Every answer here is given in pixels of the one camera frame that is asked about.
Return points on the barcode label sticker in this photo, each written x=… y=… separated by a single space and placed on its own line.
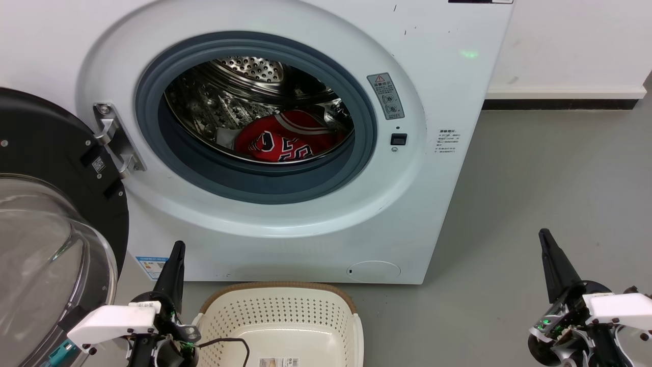
x=278 y=362

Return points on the cream perforated laundry basket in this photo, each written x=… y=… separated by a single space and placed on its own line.
x=285 y=311

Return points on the white text label sticker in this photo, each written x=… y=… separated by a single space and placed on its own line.
x=447 y=141

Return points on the grey warning label sticker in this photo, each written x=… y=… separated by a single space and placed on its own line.
x=385 y=97

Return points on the white front-load washing machine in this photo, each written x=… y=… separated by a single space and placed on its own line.
x=448 y=204

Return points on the round white filter cover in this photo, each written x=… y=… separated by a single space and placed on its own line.
x=374 y=271

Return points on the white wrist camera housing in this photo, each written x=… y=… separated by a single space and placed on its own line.
x=109 y=323
x=619 y=308

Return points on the silver metal door hinge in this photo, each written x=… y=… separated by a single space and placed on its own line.
x=118 y=148

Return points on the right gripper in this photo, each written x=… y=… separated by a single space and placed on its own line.
x=565 y=341

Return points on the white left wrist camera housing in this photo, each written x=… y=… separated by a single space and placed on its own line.
x=109 y=323

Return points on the grey rubber door gasket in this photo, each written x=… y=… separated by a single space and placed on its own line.
x=254 y=186

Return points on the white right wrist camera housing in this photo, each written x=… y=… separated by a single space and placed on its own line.
x=619 y=308

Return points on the red basketball jersey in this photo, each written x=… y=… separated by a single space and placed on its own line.
x=285 y=137

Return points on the black washer door with glass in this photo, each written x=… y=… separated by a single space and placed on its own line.
x=51 y=142

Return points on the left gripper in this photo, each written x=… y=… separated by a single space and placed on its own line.
x=170 y=346

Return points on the black baseboard strip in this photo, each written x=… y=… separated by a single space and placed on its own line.
x=560 y=104

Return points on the perforated stainless steel drum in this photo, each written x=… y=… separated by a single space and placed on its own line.
x=219 y=102

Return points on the black door latch socket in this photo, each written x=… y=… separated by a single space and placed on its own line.
x=399 y=139

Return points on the white QR code sticker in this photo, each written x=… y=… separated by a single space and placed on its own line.
x=98 y=165

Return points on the blue energy label sticker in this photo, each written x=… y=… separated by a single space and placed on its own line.
x=151 y=267

